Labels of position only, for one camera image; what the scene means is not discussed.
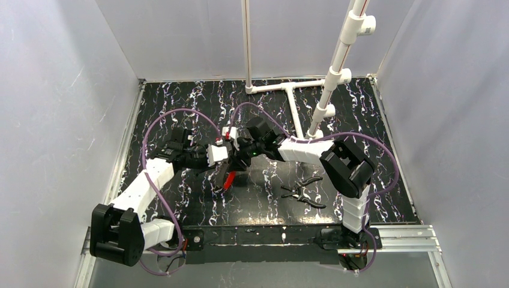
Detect metal plate with red handle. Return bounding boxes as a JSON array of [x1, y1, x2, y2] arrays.
[[214, 163, 236, 190]]

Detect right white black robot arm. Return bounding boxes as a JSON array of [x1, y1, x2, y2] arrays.
[[221, 117, 375, 249]]

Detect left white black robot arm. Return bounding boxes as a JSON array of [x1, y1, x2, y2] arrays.
[[89, 128, 213, 266]]

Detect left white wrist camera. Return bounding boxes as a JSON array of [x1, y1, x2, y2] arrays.
[[206, 145, 229, 167]]

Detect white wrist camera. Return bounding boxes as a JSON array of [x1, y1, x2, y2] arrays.
[[221, 127, 239, 150], [206, 145, 229, 167]]

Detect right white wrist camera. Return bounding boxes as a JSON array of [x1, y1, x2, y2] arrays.
[[221, 127, 239, 150]]

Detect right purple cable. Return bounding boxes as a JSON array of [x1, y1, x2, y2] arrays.
[[229, 102, 400, 275]]

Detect black handled pliers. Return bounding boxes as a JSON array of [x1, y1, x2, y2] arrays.
[[280, 176, 327, 209]]

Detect aluminium left rail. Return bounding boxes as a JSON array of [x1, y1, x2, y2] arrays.
[[99, 79, 146, 206]]

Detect aluminium rail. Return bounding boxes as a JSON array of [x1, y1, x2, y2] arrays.
[[99, 79, 146, 206], [74, 224, 451, 287]]

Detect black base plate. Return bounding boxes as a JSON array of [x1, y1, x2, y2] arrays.
[[182, 224, 382, 265]]

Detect white PVC pipe frame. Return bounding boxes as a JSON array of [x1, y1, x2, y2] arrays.
[[241, 0, 376, 139]]

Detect aluminium front rail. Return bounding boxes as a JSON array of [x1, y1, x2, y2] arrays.
[[74, 224, 451, 287]]

